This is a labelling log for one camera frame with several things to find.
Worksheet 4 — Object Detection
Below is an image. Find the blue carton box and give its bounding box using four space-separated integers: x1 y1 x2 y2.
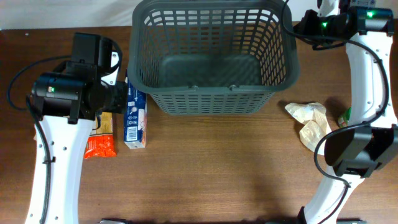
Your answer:
124 74 147 149

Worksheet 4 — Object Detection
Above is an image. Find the orange pasta packet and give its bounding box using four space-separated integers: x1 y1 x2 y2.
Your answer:
84 112 116 159

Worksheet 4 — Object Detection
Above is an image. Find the grey plastic shopping basket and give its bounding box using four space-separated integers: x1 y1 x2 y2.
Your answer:
127 0 300 115

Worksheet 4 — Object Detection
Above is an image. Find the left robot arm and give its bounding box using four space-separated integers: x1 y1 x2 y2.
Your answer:
25 32 127 223

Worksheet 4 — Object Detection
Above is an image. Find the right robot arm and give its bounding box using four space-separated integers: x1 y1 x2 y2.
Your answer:
294 1 397 223

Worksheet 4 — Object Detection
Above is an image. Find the crumpled beige paper bag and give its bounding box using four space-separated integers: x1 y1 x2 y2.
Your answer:
285 103 331 152

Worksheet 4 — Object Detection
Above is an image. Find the green lidded jar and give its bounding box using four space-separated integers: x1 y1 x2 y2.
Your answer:
337 107 351 128

